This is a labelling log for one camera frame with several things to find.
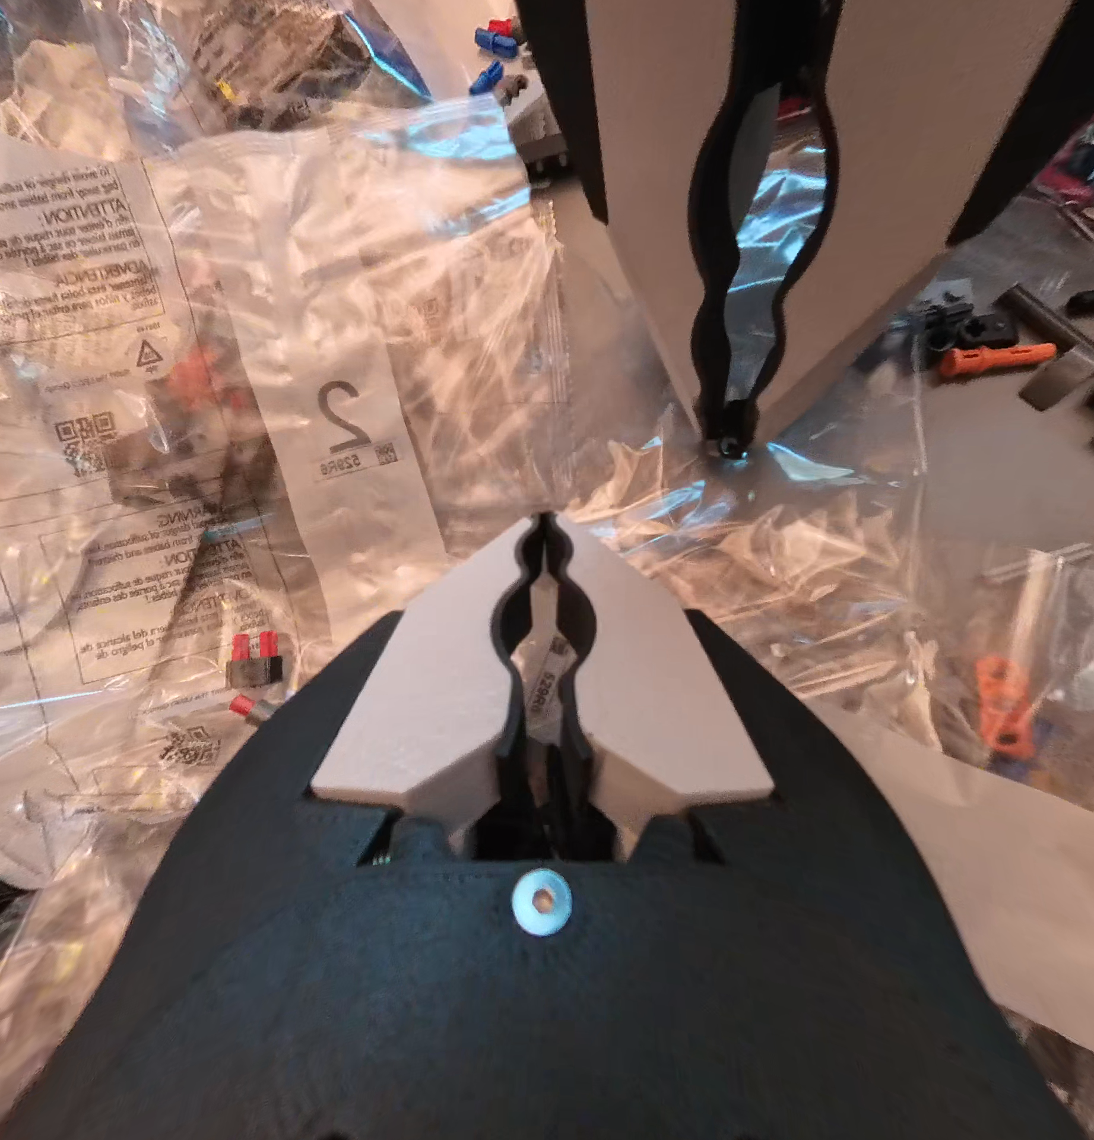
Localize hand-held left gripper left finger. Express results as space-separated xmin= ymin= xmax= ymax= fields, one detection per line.
xmin=310 ymin=514 xmax=545 ymax=845

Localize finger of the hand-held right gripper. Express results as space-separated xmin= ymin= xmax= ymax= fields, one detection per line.
xmin=743 ymin=0 xmax=1074 ymax=433
xmin=582 ymin=0 xmax=752 ymax=446

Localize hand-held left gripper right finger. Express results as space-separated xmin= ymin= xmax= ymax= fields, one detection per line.
xmin=549 ymin=512 xmax=776 ymax=845

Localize numbered clear plastic bag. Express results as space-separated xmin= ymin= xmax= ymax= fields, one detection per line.
xmin=509 ymin=611 xmax=593 ymax=805

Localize clear bag grey blue parts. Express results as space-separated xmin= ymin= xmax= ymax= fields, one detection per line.
xmin=191 ymin=0 xmax=536 ymax=120

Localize scattered loose lego pieces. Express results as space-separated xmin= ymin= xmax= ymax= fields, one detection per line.
xmin=905 ymin=277 xmax=1094 ymax=446

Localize small zip bag colourful parts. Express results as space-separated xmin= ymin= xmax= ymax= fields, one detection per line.
xmin=1037 ymin=118 xmax=1094 ymax=235

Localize black brick red pins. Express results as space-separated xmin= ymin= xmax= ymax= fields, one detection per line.
xmin=223 ymin=629 xmax=287 ymax=691

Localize clear bag red black parts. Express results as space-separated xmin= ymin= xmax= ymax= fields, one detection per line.
xmin=0 ymin=132 xmax=333 ymax=805

